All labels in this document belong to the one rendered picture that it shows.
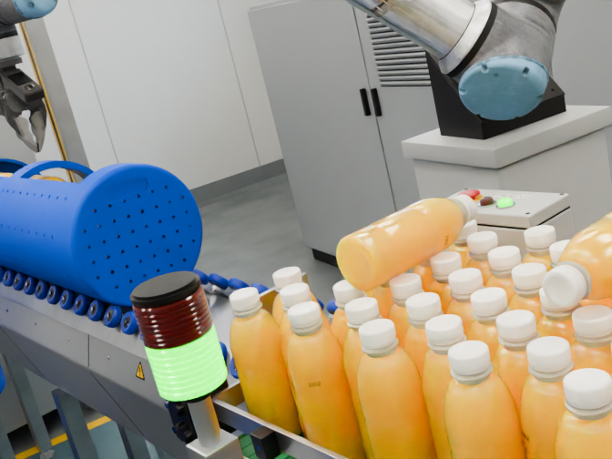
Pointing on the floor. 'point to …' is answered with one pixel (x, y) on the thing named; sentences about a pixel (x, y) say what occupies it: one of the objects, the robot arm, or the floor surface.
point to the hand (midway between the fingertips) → (37, 147)
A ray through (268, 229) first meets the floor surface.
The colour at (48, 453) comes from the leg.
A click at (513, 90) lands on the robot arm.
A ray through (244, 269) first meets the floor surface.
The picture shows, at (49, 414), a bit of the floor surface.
